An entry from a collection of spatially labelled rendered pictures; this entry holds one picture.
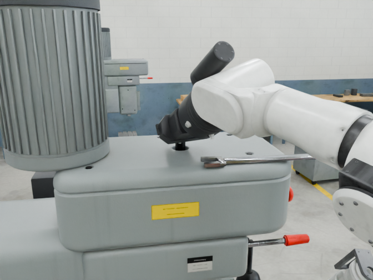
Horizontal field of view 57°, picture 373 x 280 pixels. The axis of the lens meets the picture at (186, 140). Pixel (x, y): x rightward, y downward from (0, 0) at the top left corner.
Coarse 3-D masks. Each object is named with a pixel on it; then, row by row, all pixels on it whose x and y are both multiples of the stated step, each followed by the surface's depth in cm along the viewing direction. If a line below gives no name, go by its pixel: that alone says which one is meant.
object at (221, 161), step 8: (208, 160) 66; (216, 160) 66; (224, 160) 65; (232, 160) 65; (240, 160) 65; (248, 160) 65; (256, 160) 66; (264, 160) 66; (272, 160) 66; (280, 160) 66; (288, 160) 67; (296, 160) 67
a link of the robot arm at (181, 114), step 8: (184, 104) 59; (176, 112) 64; (184, 112) 59; (168, 120) 67; (176, 120) 64; (184, 120) 60; (160, 128) 67; (168, 128) 67; (176, 128) 64; (184, 128) 61; (192, 128) 60; (160, 136) 67; (168, 136) 66; (176, 136) 65; (184, 136) 66; (192, 136) 67; (200, 136) 61; (208, 136) 61
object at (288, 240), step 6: (294, 234) 74; (300, 234) 74; (306, 234) 75; (264, 240) 73; (270, 240) 73; (276, 240) 73; (282, 240) 74; (288, 240) 73; (294, 240) 73; (300, 240) 74; (306, 240) 74; (252, 246) 72; (258, 246) 73
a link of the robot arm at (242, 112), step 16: (208, 80) 49; (192, 96) 52; (208, 96) 48; (224, 96) 45; (240, 96) 44; (256, 96) 44; (272, 96) 44; (208, 112) 50; (224, 112) 47; (240, 112) 44; (256, 112) 44; (224, 128) 48; (240, 128) 46; (256, 128) 45
